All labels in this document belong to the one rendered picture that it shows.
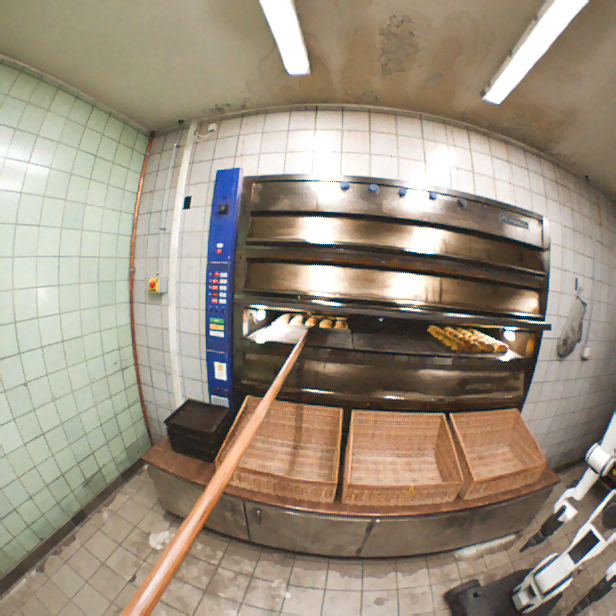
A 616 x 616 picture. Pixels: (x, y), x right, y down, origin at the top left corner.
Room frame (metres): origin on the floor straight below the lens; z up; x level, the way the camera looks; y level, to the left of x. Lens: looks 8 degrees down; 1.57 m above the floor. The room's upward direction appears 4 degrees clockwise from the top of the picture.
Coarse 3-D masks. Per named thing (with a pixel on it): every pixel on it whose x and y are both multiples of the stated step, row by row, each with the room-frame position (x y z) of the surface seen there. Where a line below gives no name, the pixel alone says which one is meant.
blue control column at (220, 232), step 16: (224, 176) 1.34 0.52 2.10; (240, 176) 1.33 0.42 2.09; (224, 192) 1.33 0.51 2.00; (224, 224) 1.33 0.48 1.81; (208, 240) 1.34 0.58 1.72; (224, 240) 1.33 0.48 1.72; (208, 256) 1.34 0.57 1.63; (224, 256) 1.33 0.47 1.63; (208, 352) 1.34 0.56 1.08; (224, 352) 1.33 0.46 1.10; (208, 368) 1.34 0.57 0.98; (224, 384) 1.33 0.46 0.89
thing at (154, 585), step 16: (304, 336) 1.40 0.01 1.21; (288, 368) 0.92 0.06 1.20; (272, 384) 0.76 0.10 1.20; (272, 400) 0.66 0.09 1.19; (256, 416) 0.55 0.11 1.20; (240, 448) 0.42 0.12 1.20; (224, 464) 0.36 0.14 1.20; (224, 480) 0.32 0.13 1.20; (208, 496) 0.27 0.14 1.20; (192, 512) 0.23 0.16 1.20; (208, 512) 0.24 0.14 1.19; (192, 528) 0.19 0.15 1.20; (176, 544) 0.15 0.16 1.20; (192, 544) 0.17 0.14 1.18; (160, 560) 0.12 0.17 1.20; (176, 560) 0.13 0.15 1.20; (160, 576) 0.09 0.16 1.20; (144, 592) 0.05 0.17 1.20; (160, 592) 0.07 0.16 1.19; (128, 608) 0.02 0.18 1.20; (144, 608) 0.03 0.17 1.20
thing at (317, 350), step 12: (264, 348) 1.33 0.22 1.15; (276, 348) 1.32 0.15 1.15; (288, 348) 1.31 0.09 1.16; (312, 348) 1.29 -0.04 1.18; (324, 348) 1.29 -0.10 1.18; (336, 348) 1.31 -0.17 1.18; (348, 348) 1.32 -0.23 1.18; (372, 360) 1.25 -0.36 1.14; (384, 360) 1.24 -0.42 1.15; (396, 360) 1.23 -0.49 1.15; (408, 360) 1.22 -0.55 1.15; (420, 360) 1.21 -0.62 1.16; (432, 360) 1.20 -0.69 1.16; (444, 360) 1.19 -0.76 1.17; (456, 360) 1.18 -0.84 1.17; (468, 360) 1.17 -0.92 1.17; (480, 360) 1.16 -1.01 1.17; (492, 360) 1.14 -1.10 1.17; (504, 360) 1.13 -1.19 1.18; (516, 360) 1.12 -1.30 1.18; (528, 360) 1.10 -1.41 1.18
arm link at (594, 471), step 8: (600, 448) 0.26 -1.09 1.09; (592, 456) 0.27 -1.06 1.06; (600, 456) 0.24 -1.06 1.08; (608, 456) 0.21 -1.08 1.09; (592, 464) 0.25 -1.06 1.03; (600, 464) 0.22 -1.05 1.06; (592, 472) 0.24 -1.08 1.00; (600, 472) 0.20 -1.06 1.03; (584, 480) 0.25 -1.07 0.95; (592, 480) 0.21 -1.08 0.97; (576, 488) 0.26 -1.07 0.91; (584, 488) 0.23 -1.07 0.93
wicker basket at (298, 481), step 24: (288, 408) 1.26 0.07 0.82; (312, 408) 1.25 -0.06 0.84; (336, 408) 1.24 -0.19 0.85; (240, 432) 1.16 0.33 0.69; (264, 432) 1.24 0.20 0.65; (288, 432) 1.22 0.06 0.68; (312, 432) 1.21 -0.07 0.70; (336, 432) 1.20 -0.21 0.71; (264, 456) 1.09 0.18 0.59; (288, 456) 1.10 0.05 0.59; (312, 456) 1.12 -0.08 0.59; (336, 456) 0.97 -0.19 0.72; (240, 480) 0.83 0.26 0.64; (264, 480) 0.81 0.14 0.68; (288, 480) 0.80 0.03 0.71; (312, 480) 0.79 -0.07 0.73; (336, 480) 0.79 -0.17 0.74
